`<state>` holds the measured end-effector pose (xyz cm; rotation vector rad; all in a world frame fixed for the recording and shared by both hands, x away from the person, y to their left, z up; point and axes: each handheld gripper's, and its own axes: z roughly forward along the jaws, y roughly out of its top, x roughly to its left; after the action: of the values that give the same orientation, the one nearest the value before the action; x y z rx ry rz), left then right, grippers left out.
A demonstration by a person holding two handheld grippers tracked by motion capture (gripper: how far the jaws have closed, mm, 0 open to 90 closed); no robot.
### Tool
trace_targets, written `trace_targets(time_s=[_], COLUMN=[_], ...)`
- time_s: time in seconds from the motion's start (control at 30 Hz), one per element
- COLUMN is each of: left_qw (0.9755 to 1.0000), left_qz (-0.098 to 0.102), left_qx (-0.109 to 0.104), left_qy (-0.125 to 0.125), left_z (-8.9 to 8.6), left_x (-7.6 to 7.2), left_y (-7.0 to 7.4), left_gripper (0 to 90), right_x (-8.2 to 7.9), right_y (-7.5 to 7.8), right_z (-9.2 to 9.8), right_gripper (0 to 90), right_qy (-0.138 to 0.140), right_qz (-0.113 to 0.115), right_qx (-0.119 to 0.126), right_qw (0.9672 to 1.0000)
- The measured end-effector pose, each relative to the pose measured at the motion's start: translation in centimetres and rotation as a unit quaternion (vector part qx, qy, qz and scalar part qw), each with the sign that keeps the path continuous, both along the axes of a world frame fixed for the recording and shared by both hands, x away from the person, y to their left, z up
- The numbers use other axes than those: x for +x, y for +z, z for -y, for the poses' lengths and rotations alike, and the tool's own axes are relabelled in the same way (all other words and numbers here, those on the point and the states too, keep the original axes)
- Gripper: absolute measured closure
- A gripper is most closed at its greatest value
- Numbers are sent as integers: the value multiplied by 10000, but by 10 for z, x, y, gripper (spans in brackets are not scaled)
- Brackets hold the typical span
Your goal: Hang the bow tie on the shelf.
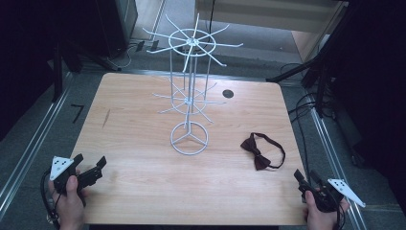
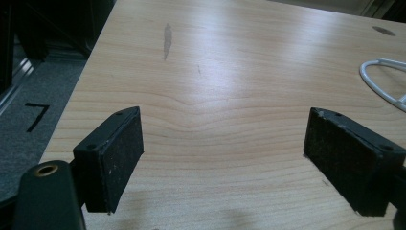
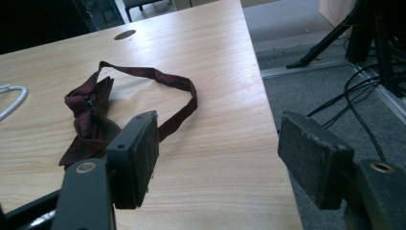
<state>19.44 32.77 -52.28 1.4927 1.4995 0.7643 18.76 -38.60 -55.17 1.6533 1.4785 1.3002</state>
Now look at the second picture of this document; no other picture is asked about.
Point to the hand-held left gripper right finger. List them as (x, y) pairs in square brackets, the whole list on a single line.
[(348, 159)]

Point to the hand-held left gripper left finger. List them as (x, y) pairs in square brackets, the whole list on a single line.
[(108, 159)]

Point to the white plastic clothes hanger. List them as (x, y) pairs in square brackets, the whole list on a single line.
[(383, 86)]

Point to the black metal stand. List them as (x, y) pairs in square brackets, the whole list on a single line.
[(28, 38)]

